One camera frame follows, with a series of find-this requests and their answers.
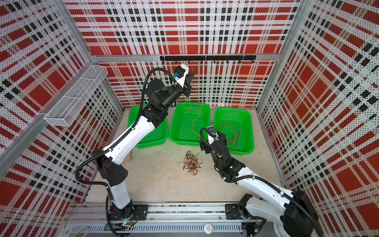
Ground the middle green plastic basket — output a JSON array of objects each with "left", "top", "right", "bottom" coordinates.
[{"left": 169, "top": 102, "right": 211, "bottom": 146}]

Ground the black cable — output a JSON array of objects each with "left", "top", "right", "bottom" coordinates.
[{"left": 179, "top": 150, "right": 203, "bottom": 174}]

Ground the left green plastic basket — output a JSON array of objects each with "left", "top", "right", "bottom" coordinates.
[{"left": 128, "top": 106, "right": 169, "bottom": 149}]

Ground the right green plastic basket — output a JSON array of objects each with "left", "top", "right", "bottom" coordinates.
[{"left": 214, "top": 108, "right": 255, "bottom": 155}]

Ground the black hook rail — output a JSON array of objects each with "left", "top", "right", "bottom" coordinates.
[{"left": 159, "top": 55, "right": 257, "bottom": 62}]

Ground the white round knob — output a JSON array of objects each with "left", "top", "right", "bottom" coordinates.
[{"left": 203, "top": 223, "right": 214, "bottom": 235}]

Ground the white wire mesh shelf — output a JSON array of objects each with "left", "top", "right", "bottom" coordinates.
[{"left": 44, "top": 65, "right": 108, "bottom": 127}]

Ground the green plastic basket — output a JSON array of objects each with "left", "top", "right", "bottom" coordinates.
[
  {"left": 214, "top": 108, "right": 255, "bottom": 155},
  {"left": 128, "top": 106, "right": 169, "bottom": 149},
  {"left": 169, "top": 102, "right": 211, "bottom": 146}
]

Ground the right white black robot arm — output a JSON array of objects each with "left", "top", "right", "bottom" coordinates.
[{"left": 199, "top": 126, "right": 323, "bottom": 237}]

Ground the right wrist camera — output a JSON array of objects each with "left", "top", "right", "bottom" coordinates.
[{"left": 207, "top": 126, "right": 219, "bottom": 145}]

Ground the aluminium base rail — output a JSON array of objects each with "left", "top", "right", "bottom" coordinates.
[{"left": 68, "top": 202, "right": 309, "bottom": 235}]

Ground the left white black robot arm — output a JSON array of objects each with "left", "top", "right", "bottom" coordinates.
[{"left": 75, "top": 64, "right": 195, "bottom": 220}]

